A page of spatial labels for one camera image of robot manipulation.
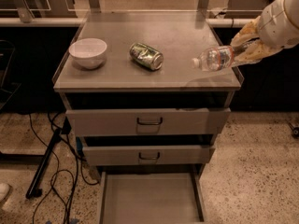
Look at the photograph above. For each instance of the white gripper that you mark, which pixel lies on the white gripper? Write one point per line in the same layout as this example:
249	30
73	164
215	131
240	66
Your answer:
275	23

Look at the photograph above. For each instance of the clear plastic water bottle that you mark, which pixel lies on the clear plastic water bottle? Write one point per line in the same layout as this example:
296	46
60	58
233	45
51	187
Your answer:
222	57

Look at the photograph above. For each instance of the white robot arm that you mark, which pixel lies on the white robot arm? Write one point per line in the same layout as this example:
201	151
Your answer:
277	28

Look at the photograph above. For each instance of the grey top drawer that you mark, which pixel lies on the grey top drawer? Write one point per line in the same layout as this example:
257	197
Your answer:
144	113

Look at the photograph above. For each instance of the grey drawer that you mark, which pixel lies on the grey drawer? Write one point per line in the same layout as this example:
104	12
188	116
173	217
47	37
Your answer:
144	113
147	149
171	198

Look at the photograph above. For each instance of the grey drawer cabinet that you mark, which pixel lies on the grey drawer cabinet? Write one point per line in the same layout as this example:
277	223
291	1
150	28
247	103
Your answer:
179	36

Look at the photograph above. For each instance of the grey middle drawer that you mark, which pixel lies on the grey middle drawer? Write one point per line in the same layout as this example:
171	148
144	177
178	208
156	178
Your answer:
147	149

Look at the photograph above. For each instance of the grey bottom drawer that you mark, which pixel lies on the grey bottom drawer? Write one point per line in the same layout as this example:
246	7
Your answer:
171	198

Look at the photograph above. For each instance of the black caster wheel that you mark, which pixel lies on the black caster wheel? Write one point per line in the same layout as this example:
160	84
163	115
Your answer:
295	130

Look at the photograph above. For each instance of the crushed green soda can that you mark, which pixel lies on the crushed green soda can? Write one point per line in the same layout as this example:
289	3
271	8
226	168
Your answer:
146	56

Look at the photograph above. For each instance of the white ceramic bowl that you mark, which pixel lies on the white ceramic bowl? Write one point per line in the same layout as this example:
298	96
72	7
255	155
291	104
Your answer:
89	53

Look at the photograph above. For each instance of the black metal floor bar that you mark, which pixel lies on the black metal floor bar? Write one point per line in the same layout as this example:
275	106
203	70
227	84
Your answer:
34	190

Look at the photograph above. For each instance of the white shoe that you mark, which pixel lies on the white shoe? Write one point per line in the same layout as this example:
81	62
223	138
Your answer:
4	190

